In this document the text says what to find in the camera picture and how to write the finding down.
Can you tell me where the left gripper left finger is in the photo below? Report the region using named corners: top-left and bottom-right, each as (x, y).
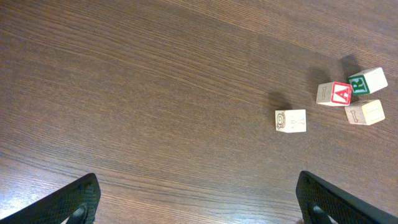
top-left (1, 173), bottom-right (101, 224)

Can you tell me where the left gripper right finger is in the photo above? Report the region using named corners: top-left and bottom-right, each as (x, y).
top-left (295, 170), bottom-right (397, 224)

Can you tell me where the blue number left block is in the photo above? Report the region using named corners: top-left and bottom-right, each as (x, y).
top-left (275, 110), bottom-right (307, 133)

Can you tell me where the yellow top wooden block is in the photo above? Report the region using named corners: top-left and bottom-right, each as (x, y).
top-left (345, 100), bottom-right (385, 126)

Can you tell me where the red A wooden block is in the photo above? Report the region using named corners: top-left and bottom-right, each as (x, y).
top-left (316, 82), bottom-right (353, 106)

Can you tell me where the green letter wooden block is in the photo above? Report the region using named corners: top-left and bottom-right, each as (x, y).
top-left (348, 67), bottom-right (388, 95)

